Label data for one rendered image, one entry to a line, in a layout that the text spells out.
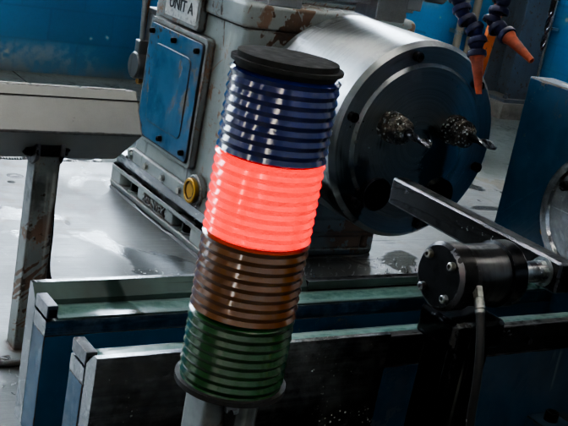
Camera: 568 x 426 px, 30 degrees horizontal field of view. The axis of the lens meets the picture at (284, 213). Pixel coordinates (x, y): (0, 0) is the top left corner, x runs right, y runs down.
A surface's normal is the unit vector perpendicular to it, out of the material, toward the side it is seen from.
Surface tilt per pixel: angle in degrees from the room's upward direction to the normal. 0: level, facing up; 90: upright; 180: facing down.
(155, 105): 90
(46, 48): 90
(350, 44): 35
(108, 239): 0
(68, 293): 45
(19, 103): 53
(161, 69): 90
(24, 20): 90
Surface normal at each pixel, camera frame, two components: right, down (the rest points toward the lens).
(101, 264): 0.18, -0.94
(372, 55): -0.40, -0.73
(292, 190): 0.49, -0.09
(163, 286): 0.49, -0.43
